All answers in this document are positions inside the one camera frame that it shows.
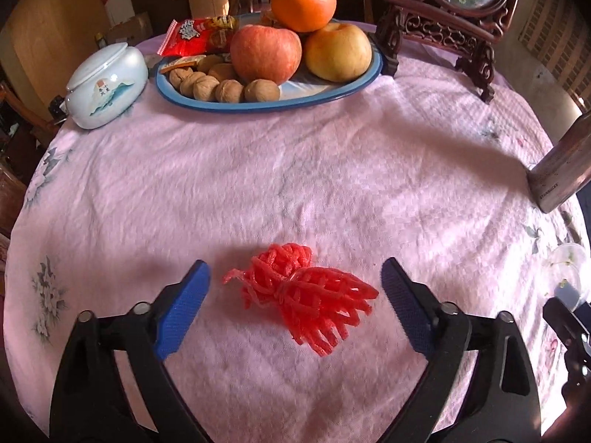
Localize red foam fruit net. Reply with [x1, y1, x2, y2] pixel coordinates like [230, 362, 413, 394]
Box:
[221, 243, 379, 357]

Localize clear plastic cup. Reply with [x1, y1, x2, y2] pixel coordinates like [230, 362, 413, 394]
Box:
[546, 243, 590, 311]

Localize stainless steel bottle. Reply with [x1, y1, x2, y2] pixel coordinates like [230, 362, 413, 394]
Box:
[527, 112, 591, 213]

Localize wooden armchair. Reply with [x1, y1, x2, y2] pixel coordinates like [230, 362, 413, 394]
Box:
[0, 80, 61, 241]

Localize pink floral tablecloth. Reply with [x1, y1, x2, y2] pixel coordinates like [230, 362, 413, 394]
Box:
[3, 53, 587, 442]

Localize light blue ceramic jar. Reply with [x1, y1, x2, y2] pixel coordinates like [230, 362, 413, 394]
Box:
[65, 42, 148, 130]

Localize walnut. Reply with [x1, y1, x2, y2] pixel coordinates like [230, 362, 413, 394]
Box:
[243, 79, 280, 102]
[178, 71, 205, 98]
[192, 75, 219, 102]
[168, 67, 193, 90]
[214, 79, 245, 103]

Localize carved wooden embroidery screen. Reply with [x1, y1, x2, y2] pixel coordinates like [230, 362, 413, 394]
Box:
[373, 0, 519, 104]

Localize blue rimmed fruit plate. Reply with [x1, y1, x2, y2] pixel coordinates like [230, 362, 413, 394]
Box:
[155, 43, 383, 114]

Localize yellow pear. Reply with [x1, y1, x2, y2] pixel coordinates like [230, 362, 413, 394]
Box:
[304, 22, 373, 83]

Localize red snack packet on plate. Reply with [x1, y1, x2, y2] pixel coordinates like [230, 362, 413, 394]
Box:
[157, 16, 239, 57]

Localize red apple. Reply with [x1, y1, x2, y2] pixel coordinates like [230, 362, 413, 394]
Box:
[230, 24, 303, 85]

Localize orange fruit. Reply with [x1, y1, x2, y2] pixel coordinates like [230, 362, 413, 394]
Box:
[270, 0, 337, 33]

